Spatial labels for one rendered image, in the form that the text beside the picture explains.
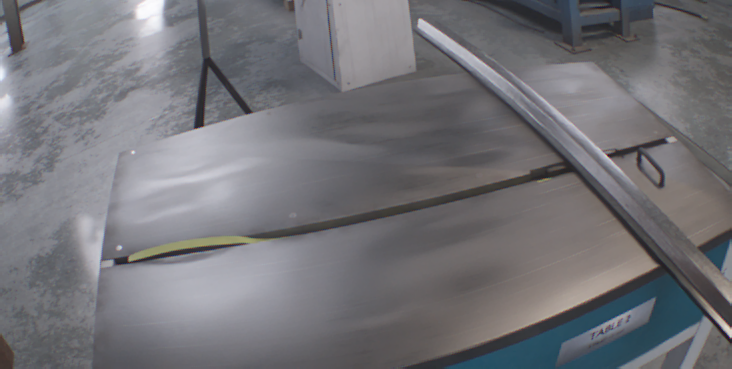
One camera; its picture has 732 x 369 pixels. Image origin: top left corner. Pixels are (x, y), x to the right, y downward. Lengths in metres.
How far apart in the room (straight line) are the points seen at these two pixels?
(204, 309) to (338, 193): 0.25
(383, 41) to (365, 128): 1.87
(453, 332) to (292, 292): 0.17
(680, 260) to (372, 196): 0.43
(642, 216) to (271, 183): 0.49
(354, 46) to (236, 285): 2.11
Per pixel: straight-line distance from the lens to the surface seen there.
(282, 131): 0.97
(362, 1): 2.70
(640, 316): 0.76
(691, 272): 0.68
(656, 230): 0.72
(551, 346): 0.67
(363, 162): 0.87
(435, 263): 0.70
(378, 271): 0.69
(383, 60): 2.83
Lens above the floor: 1.18
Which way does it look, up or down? 32 degrees down
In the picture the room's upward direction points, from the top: 6 degrees counter-clockwise
